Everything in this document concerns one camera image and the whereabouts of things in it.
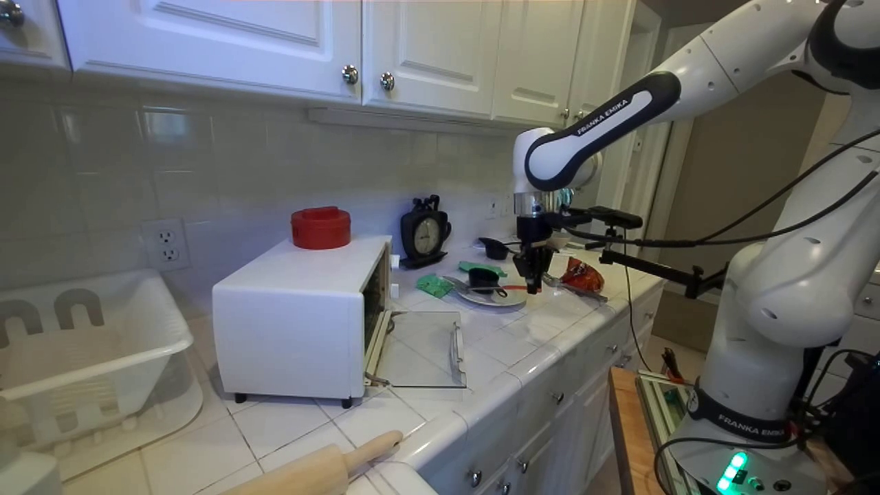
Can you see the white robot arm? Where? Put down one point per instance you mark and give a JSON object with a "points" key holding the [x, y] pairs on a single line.
{"points": [[789, 288]]}

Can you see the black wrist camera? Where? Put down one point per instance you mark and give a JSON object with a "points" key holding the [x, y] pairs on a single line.
{"points": [[615, 217]]}

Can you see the black retro clock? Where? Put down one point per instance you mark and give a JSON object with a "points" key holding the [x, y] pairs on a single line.
{"points": [[424, 229]]}

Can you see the black camera stand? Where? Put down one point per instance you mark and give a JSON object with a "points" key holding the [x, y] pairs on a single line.
{"points": [[696, 280]]}

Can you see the orange handled metal spatula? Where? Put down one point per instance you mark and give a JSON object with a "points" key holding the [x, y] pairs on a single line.
{"points": [[499, 280]]}

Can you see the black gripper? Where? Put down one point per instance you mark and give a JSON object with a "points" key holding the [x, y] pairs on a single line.
{"points": [[535, 250]]}

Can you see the white toaster oven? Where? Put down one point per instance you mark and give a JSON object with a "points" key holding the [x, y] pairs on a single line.
{"points": [[319, 324]]}

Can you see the white ceramic plate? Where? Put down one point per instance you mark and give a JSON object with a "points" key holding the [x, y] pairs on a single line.
{"points": [[491, 298]]}

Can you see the small green snack packet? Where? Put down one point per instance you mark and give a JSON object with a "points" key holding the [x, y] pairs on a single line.
{"points": [[436, 284]]}

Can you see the white lower cabinets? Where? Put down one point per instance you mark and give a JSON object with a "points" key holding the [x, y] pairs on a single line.
{"points": [[539, 427]]}

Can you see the red round container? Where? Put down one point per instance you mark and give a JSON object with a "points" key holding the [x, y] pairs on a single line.
{"points": [[319, 229]]}

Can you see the wooden rolling pin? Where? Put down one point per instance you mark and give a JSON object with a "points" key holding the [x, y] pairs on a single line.
{"points": [[326, 471]]}

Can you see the white wall outlet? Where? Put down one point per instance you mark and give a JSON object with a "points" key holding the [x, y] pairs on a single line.
{"points": [[167, 243]]}

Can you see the white upper cabinets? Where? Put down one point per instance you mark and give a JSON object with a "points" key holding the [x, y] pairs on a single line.
{"points": [[532, 60]]}

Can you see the white cabinets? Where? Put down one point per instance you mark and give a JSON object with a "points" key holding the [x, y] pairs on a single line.
{"points": [[539, 427], [532, 60]]}

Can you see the white dish rack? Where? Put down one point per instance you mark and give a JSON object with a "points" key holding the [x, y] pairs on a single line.
{"points": [[95, 369]]}

